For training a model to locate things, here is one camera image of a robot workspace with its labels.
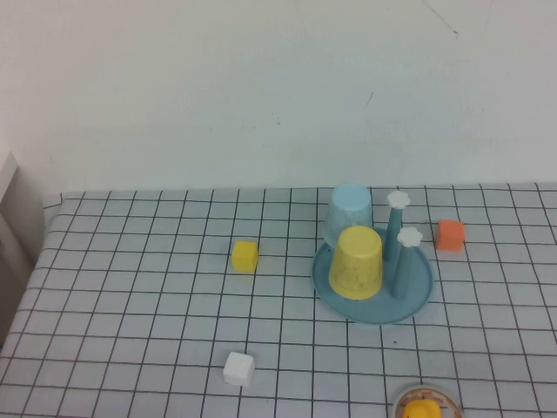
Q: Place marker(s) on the blue cup stand white caps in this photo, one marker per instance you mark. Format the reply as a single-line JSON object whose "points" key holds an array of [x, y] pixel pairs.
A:
{"points": [[383, 311]]}

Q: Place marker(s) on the white cabinet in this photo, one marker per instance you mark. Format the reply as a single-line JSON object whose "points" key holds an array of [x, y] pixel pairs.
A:
{"points": [[9, 174]]}

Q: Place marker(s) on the white cube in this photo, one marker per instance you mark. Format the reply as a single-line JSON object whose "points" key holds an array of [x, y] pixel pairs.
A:
{"points": [[239, 369]]}

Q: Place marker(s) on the light blue plastic cup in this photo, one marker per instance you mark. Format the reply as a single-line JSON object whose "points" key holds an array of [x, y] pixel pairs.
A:
{"points": [[350, 206]]}

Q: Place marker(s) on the yellow cube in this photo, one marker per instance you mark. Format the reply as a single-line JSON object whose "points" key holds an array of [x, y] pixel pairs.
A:
{"points": [[244, 257]]}

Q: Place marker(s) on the orange cube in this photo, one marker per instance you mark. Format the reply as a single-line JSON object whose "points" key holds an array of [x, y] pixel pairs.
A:
{"points": [[450, 235]]}

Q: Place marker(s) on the yellow rubber duck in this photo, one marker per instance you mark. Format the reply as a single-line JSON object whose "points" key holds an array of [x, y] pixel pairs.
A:
{"points": [[421, 410]]}

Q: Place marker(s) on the round white printed plate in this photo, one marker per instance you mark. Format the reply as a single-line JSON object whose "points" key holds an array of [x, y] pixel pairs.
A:
{"points": [[402, 398]]}

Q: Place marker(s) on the yellow plastic cup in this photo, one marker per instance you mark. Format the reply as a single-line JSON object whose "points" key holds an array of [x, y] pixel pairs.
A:
{"points": [[356, 265]]}

